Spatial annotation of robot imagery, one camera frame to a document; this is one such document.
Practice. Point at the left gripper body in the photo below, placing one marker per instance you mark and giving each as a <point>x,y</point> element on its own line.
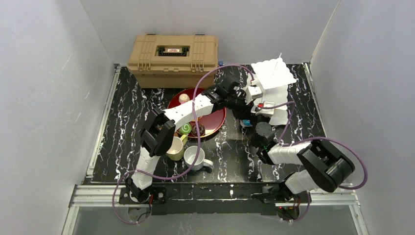
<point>242,96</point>

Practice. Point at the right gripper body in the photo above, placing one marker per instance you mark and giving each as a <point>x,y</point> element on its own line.
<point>252,119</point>

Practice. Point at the blue toy donut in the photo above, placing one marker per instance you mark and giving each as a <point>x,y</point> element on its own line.
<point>245,123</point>

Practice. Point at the red round tray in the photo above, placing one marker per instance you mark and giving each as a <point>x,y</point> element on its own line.
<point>211,123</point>

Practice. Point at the white tiered cake stand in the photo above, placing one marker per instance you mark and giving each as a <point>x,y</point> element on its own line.
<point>274,78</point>

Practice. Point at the tan plastic toolbox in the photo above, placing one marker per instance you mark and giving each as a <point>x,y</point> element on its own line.
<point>167,61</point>

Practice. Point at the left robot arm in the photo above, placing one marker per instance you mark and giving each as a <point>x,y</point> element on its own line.
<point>158,130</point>

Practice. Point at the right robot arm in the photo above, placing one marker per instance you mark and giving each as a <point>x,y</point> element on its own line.
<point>325,166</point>

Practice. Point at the chocolate toy donut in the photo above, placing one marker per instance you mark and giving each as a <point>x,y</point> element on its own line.
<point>198,130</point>

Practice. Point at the white round toy mochi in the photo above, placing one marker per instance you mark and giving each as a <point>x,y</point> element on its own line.
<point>183,98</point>

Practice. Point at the green swirl roll cake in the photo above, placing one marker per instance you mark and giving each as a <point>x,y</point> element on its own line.
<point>186,129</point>

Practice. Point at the white grey mug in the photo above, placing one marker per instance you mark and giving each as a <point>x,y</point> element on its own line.
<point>194,163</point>

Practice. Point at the yellow green mug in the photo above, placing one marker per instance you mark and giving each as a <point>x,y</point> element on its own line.
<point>176,151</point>

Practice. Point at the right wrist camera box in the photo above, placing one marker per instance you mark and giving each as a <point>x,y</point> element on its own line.
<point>265,108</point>

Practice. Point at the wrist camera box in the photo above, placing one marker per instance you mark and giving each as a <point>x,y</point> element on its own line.
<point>252,90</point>
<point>265,108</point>

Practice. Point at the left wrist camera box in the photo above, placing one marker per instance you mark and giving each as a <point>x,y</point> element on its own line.
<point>252,90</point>

